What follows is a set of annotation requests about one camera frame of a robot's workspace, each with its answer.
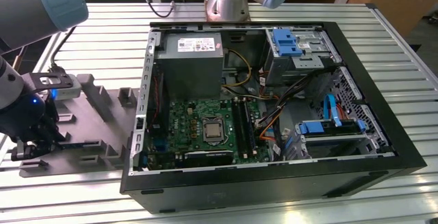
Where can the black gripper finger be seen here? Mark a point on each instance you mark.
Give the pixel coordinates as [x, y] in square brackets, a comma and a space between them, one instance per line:
[24, 152]
[51, 139]

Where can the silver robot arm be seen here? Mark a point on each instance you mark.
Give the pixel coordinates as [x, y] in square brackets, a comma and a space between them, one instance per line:
[27, 11]

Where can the black RAM slot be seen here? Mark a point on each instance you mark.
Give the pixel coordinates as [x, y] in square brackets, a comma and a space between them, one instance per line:
[237, 126]
[241, 126]
[245, 126]

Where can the grey parts rack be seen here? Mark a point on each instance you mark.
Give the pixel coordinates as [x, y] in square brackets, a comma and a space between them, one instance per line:
[88, 131]

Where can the green motherboard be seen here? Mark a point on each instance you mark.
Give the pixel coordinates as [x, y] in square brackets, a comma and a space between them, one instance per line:
[181, 111]

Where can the black graphics card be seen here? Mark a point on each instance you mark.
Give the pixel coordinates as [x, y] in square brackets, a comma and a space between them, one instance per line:
[205, 161]

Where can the silver CPU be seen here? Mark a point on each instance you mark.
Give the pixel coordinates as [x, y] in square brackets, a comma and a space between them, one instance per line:
[213, 130]

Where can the grey power supply unit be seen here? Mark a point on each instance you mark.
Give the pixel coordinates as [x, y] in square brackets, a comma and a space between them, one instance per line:
[191, 75]

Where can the black PC case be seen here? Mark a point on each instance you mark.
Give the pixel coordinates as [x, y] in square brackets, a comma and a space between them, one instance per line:
[239, 190]

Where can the hard disk in blue carrier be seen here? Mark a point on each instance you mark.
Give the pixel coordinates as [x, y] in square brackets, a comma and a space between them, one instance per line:
[311, 127]

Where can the silver metal drive cage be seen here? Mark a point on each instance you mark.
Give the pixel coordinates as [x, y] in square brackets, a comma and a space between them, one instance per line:
[307, 62]

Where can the silver metal disk bay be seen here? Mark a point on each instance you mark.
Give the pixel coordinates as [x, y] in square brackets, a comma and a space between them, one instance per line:
[335, 138]

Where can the brown wooden cabinet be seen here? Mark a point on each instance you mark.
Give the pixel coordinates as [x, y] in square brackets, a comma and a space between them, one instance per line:
[400, 1]

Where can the black chair base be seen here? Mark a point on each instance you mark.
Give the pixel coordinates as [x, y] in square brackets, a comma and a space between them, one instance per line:
[432, 18]

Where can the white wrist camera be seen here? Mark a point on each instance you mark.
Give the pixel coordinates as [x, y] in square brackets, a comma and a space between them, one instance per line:
[68, 90]

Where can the blue plastic drive bracket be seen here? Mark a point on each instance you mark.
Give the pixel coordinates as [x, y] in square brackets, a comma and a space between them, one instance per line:
[286, 42]

